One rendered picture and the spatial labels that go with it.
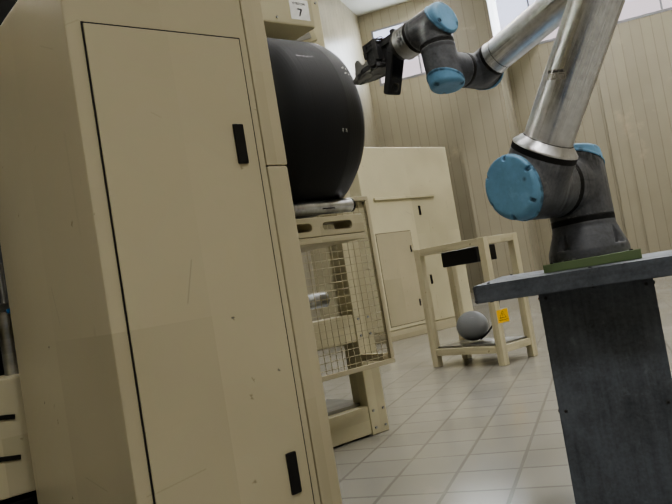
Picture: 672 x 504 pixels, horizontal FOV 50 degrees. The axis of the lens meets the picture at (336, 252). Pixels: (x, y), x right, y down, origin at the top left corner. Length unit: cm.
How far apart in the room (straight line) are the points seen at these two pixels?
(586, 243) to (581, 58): 43
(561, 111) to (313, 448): 87
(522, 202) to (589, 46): 35
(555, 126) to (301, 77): 83
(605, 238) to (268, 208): 81
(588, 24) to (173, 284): 98
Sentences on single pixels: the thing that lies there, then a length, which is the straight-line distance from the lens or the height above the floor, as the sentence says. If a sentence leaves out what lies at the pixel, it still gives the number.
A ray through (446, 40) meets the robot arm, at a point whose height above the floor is 121.
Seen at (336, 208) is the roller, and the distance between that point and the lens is 226.
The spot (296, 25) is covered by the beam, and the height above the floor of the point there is 164.
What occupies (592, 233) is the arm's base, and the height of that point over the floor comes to 67.
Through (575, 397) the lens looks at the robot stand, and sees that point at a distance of 177.
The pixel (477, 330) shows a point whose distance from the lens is 479.
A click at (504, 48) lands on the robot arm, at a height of 117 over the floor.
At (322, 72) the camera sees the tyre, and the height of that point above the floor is 129.
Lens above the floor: 65
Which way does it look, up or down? 3 degrees up
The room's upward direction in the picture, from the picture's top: 9 degrees counter-clockwise
